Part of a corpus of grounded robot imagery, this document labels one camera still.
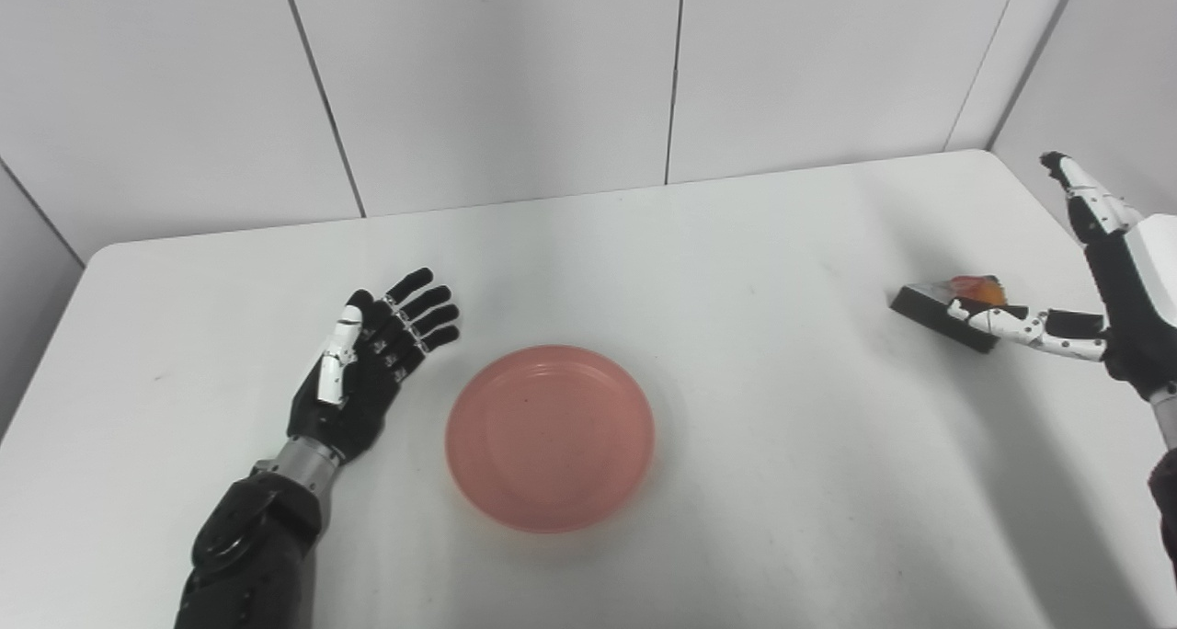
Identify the chocolate cake slice with fruit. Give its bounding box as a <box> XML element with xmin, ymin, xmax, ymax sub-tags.
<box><xmin>889</xmin><ymin>275</ymin><xmax>1012</xmax><ymax>354</ymax></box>

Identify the pink round plate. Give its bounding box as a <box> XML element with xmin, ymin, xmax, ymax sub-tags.
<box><xmin>445</xmin><ymin>344</ymin><xmax>657</xmax><ymax>534</ymax></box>

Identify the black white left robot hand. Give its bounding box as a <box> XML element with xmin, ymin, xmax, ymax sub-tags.
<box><xmin>287</xmin><ymin>267</ymin><xmax>461</xmax><ymax>464</ymax></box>

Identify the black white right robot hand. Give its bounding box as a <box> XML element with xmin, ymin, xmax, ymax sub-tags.
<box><xmin>947</xmin><ymin>151</ymin><xmax>1177</xmax><ymax>402</ymax></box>

